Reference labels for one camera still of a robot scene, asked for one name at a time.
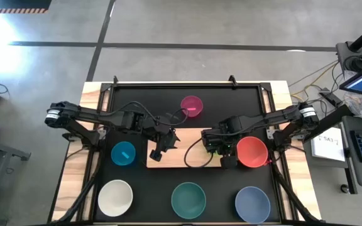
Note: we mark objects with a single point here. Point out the black diagonal stand beam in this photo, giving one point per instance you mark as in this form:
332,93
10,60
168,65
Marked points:
335,117

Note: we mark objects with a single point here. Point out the black table mat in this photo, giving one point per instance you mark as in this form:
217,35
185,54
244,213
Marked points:
156,188

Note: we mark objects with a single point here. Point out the white bowl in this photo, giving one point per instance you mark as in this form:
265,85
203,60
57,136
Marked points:
115,198

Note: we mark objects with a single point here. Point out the small red tag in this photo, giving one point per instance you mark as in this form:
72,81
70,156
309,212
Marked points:
267,162

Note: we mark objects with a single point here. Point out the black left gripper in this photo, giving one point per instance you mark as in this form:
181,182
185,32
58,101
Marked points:
160,138

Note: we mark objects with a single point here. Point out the dark floor mat hazard stripe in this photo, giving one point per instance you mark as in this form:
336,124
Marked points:
11,4

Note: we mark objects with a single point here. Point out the small magenta translucent bowl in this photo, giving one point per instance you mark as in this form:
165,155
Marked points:
196,102

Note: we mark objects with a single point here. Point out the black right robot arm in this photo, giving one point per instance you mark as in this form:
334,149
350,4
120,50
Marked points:
272,117

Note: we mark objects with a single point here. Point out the black caster wheel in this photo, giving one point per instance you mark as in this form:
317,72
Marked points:
345,188

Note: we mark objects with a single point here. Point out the wooden cutting board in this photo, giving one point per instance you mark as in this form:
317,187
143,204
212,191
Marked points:
181,150

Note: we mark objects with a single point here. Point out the blue-grey bowl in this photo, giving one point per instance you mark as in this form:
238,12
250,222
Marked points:
252,204

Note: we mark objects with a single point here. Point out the small blue translucent bowl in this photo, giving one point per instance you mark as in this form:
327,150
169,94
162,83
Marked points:
119,157

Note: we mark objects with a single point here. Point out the white paper sign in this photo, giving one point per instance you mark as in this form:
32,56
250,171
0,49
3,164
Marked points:
325,147

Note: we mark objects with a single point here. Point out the teal green bowl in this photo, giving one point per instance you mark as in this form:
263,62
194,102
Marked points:
188,201

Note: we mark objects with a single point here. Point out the grey stand base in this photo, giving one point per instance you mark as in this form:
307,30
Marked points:
342,50

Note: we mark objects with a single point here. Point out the red bowl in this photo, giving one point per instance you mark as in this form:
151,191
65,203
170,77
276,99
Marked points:
253,152

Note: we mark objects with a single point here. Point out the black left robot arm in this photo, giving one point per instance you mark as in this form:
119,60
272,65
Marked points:
90,114

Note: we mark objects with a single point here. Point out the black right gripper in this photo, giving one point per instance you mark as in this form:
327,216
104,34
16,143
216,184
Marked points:
229,147

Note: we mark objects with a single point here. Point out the grey metal desk frame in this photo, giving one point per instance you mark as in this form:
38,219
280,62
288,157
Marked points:
2,150

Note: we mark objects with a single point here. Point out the black frame clamp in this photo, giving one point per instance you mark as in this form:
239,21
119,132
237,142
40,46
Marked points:
115,80
232,80

